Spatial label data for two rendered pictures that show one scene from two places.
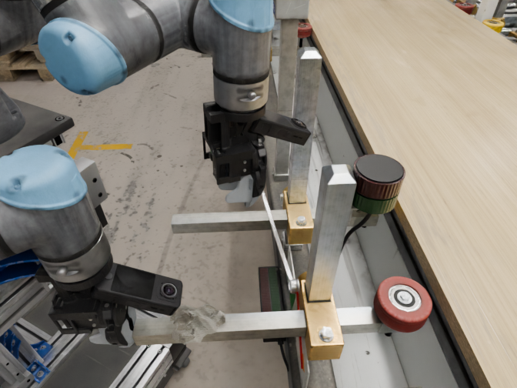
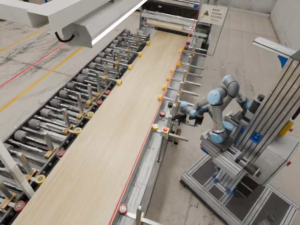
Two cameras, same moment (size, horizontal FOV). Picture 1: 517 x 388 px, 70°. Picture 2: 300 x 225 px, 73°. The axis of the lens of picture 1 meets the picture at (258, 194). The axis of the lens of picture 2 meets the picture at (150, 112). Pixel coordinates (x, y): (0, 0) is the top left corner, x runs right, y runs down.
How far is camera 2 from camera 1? 2.53 m
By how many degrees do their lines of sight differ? 94
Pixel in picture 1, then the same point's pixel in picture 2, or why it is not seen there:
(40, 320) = (219, 191)
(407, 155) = (143, 130)
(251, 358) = (164, 177)
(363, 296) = (153, 137)
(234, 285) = (162, 200)
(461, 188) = (140, 122)
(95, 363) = (202, 175)
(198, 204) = not seen: outside the picture
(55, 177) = not seen: hidden behind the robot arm
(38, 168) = not seen: hidden behind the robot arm
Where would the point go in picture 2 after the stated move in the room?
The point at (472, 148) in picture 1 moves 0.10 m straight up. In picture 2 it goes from (129, 127) to (130, 121)
